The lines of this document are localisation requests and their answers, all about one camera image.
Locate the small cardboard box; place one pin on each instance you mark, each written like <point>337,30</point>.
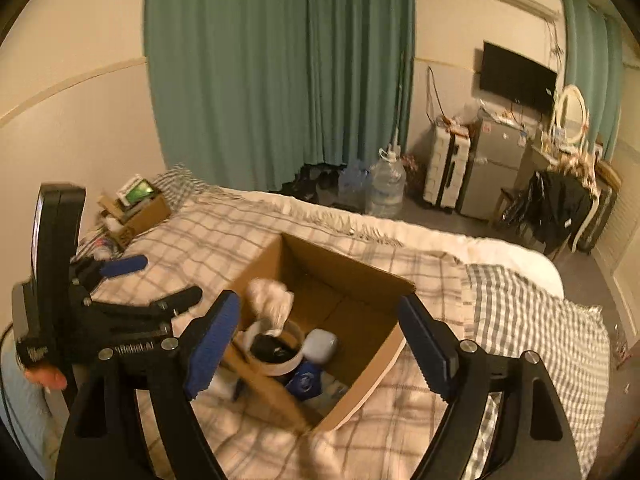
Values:
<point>147,215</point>

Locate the white oval mirror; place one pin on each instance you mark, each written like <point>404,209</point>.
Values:
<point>557,110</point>

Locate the white round bowl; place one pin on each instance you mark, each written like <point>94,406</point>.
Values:
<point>281,366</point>

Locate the pack of water bottles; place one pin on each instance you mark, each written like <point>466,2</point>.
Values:
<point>354,185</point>

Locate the black item in bowl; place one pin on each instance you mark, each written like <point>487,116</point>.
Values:
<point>272,347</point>

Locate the narrow green curtain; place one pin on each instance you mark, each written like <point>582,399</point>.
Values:
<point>592,60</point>

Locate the large clear water jug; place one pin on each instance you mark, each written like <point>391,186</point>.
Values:
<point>386,185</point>

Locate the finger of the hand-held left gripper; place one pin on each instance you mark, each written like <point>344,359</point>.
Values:
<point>124,265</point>
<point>172,301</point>

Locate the wide green curtain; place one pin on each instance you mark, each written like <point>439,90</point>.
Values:
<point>270,70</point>

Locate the grey checked pillow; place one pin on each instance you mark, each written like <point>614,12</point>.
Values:
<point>180,180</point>

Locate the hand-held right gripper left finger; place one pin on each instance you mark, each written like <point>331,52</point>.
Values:
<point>214,347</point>

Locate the pile of dark clothes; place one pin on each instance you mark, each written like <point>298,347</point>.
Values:
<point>315,180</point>

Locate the grey checked quilt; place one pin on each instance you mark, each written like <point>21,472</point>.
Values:
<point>540,330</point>

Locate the pale blue round pouch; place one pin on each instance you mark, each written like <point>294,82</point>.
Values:
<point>320,345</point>

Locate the wooden chair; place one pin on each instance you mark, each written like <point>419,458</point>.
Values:
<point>502,205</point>

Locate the beige plaid blanket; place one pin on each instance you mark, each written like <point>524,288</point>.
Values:
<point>220,240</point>

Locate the green and white carton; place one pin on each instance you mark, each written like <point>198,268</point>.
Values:
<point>134,191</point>

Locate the white ribbed suitcase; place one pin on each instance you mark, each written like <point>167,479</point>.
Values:
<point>442,170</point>

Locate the white cloth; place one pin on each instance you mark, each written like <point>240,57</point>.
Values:
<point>270,302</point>

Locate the person's left hand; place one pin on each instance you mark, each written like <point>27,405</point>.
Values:
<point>45,376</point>

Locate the black wall television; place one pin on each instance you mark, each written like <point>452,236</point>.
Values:
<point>517,77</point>

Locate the white duvet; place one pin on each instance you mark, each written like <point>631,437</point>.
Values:
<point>500,255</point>

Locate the silver mini fridge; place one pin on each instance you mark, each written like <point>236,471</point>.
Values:
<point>492,170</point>

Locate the blue printed packet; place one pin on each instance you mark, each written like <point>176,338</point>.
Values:
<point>302,382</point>

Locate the black jacket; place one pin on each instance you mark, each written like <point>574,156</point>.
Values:
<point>555,205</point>

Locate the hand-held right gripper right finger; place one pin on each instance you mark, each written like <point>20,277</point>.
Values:
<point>427,355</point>

